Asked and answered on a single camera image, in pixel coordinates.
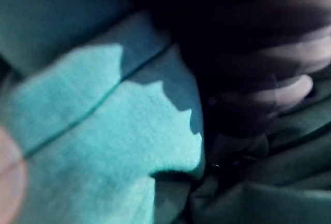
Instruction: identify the teal knit garment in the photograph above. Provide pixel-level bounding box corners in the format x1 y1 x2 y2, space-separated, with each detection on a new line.
0 0 207 224

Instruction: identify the dark green garment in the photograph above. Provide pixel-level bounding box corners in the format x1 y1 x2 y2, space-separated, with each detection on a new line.
187 66 331 224

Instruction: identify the pale beige laundry basket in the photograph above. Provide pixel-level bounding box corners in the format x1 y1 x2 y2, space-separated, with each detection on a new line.
0 125 28 224

